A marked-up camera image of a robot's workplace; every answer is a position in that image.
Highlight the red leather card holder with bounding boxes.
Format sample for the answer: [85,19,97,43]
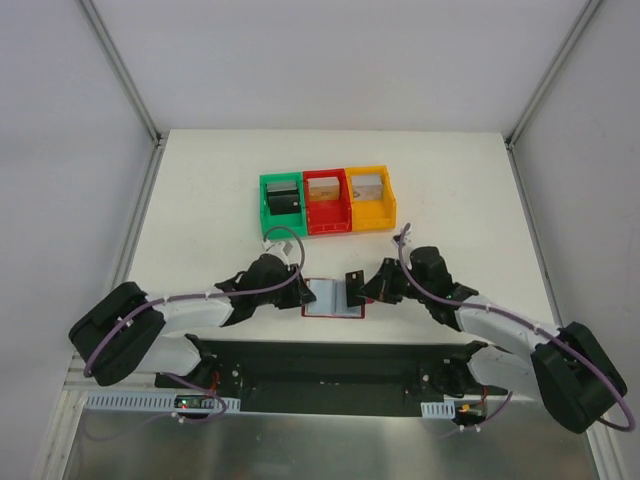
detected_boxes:
[301,278,366,319]

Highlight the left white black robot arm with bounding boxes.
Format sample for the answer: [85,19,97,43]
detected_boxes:
[69,253,316,389]

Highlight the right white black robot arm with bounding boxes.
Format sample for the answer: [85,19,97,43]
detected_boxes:
[359,247,635,433]

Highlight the black cards in green bin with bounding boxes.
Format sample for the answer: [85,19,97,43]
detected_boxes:
[266,181,301,216]

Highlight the cards in yellow bin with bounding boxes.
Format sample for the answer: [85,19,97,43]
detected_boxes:
[350,173,384,202]

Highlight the wooden cards in red bin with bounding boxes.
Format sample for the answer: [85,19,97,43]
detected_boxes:
[306,176,340,202]

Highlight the green plastic bin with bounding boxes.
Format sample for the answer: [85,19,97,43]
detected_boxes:
[259,172,308,240]

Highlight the yellow plastic bin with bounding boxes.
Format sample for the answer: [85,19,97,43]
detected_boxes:
[345,165,397,232]

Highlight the red plastic bin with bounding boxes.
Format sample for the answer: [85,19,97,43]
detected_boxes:
[302,168,352,236]

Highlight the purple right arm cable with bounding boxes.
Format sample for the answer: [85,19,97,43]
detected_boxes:
[394,222,635,431]

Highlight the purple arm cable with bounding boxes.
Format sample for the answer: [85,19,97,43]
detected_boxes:
[83,225,307,379]
[394,222,635,431]

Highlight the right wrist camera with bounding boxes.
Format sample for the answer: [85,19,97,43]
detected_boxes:
[392,222,413,251]

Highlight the right white cable duct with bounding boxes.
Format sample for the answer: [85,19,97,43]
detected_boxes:
[420,399,456,420]

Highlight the white cable duct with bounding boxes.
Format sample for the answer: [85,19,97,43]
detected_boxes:
[420,399,456,420]
[85,391,241,414]

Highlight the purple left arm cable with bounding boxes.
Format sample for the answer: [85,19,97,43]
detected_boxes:
[83,225,307,379]

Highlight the left white cable duct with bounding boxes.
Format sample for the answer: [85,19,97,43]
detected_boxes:
[85,391,241,414]

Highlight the aluminium frame rail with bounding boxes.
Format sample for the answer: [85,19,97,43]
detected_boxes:
[62,349,606,401]

